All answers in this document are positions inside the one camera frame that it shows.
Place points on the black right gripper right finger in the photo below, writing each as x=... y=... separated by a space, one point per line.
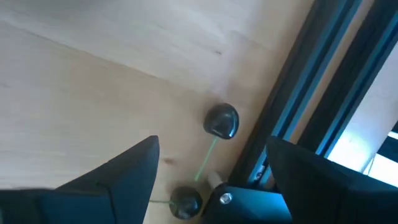
x=326 y=193

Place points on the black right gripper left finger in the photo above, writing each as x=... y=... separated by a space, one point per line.
x=124 y=186

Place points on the dark blackberry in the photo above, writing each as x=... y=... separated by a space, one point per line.
x=221 y=120
x=185 y=202

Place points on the thin green thread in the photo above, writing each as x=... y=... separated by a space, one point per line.
x=205 y=159

